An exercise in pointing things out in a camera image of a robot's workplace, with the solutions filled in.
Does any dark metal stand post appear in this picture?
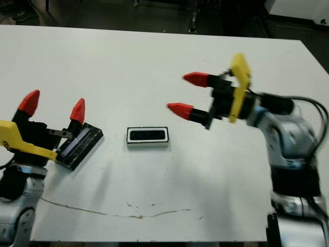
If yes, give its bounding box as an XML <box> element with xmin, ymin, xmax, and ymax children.
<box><xmin>189</xmin><ymin>10</ymin><xmax>200</xmax><ymax>34</ymax></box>

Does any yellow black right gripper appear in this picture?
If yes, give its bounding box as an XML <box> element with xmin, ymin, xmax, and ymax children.
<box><xmin>167</xmin><ymin>53</ymin><xmax>258</xmax><ymax>129</ymax></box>

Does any dark shoe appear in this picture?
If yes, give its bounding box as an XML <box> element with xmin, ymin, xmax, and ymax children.
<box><xmin>12</xmin><ymin>10</ymin><xmax>33</xmax><ymax>23</ymax></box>

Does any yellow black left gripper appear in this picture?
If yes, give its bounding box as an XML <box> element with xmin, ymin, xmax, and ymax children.
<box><xmin>0</xmin><ymin>89</ymin><xmax>85</xmax><ymax>167</ymax></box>

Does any white box base black rim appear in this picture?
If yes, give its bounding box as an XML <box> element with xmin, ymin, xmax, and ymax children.
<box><xmin>126</xmin><ymin>126</ymin><xmax>171</xmax><ymax>149</ymax></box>

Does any white cabinet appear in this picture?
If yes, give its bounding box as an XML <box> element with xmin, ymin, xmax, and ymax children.
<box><xmin>264</xmin><ymin>0</ymin><xmax>329</xmax><ymax>25</ymax></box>

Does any glossy black box lid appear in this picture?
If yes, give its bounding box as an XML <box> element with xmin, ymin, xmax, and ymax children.
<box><xmin>55</xmin><ymin>122</ymin><xmax>104</xmax><ymax>171</ymax></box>

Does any small black camera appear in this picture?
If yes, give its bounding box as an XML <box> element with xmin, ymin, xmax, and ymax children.
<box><xmin>130</xmin><ymin>130</ymin><xmax>167</xmax><ymax>142</ymax></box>

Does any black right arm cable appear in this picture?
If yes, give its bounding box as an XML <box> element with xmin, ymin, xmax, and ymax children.
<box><xmin>290</xmin><ymin>95</ymin><xmax>329</xmax><ymax>168</ymax></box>

